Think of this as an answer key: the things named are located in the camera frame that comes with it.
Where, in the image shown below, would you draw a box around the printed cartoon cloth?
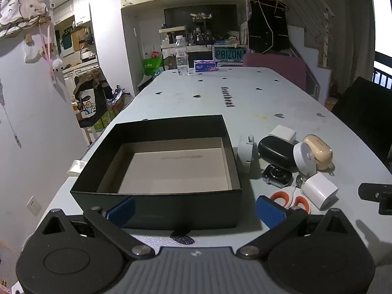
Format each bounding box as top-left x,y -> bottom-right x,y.
0,0 -> 51,36

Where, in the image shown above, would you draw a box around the white wall cable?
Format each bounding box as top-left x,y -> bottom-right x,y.
0,80 -> 22,149

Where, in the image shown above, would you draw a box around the pink lanyard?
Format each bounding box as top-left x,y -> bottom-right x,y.
38,23 -> 57,83

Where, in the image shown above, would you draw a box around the grey plastic adapter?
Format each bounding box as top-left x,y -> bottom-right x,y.
237,135 -> 261,178

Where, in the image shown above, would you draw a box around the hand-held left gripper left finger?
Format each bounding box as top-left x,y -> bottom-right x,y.
36,196 -> 155,259

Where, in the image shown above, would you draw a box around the bright window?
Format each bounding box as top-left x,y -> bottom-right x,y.
372,0 -> 392,57

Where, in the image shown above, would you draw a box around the black tiered stand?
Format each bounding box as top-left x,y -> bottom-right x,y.
190,12 -> 213,45

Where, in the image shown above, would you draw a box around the black chair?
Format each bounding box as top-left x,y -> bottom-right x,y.
331,76 -> 392,167

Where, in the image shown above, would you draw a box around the wooden cutting board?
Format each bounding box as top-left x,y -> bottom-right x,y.
72,27 -> 86,52

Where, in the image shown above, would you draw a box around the pink chair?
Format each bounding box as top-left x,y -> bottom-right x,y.
243,53 -> 307,91

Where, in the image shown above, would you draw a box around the white paper strip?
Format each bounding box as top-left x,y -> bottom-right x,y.
67,159 -> 88,176

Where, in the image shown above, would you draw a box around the white round device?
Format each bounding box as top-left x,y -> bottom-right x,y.
292,142 -> 317,176

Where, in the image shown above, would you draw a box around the clear water bottle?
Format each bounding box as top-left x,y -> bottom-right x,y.
175,35 -> 190,76

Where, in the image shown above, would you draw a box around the blue tissue pack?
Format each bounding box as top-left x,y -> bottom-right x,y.
194,61 -> 218,73

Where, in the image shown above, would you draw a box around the white charger cube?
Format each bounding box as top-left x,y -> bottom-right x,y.
268,124 -> 297,144
302,172 -> 339,211

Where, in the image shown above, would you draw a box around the black vest white trim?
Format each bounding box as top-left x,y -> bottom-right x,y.
247,0 -> 290,54

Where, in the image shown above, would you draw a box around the cartoon tote bag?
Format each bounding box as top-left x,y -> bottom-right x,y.
73,67 -> 108,127

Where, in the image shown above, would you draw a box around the orange-handled scissors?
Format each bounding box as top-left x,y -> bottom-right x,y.
269,185 -> 311,215

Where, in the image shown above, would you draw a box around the colourful cardboard carton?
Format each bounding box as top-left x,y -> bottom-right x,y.
106,86 -> 134,123

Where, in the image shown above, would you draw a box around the beige earbud case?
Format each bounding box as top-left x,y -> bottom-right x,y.
303,134 -> 334,172

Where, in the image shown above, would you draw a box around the black smartwatch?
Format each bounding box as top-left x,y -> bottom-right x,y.
262,164 -> 294,189

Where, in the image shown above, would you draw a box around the white wall socket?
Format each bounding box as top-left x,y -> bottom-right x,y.
27,195 -> 42,216

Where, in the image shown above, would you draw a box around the white storage rack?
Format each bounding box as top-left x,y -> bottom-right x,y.
158,26 -> 189,49

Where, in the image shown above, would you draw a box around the green plastic bag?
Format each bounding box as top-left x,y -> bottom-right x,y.
141,56 -> 164,77

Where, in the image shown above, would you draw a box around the white stool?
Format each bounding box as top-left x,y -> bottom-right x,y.
81,125 -> 103,144

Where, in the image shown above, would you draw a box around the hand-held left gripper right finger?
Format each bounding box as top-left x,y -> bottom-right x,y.
236,195 -> 359,259

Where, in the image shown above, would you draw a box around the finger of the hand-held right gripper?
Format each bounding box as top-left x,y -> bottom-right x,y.
358,183 -> 392,215

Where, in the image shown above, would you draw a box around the black oval case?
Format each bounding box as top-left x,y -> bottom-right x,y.
257,135 -> 299,172

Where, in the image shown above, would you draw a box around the Poizon sign box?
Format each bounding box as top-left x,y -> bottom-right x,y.
212,45 -> 247,62

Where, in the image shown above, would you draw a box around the black cardboard box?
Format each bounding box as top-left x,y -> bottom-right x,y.
70,115 -> 243,230

